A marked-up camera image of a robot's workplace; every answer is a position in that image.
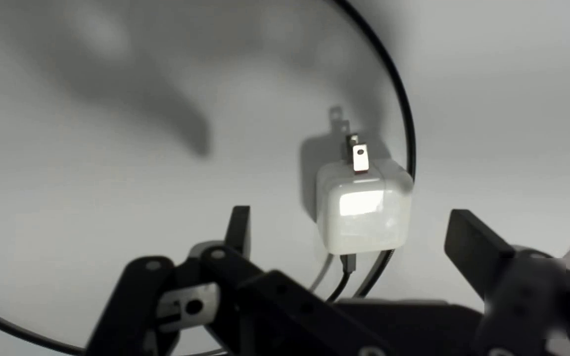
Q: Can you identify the black charger cable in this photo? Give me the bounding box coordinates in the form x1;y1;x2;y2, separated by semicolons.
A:
0;0;421;356

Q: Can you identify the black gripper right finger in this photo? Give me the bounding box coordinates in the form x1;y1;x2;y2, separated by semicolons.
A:
444;209;570;356

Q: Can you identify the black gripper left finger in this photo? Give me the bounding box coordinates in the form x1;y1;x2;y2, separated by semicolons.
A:
84;205;371;356

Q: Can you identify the white charger power adapter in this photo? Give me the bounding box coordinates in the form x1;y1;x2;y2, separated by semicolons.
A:
316;132;417;258

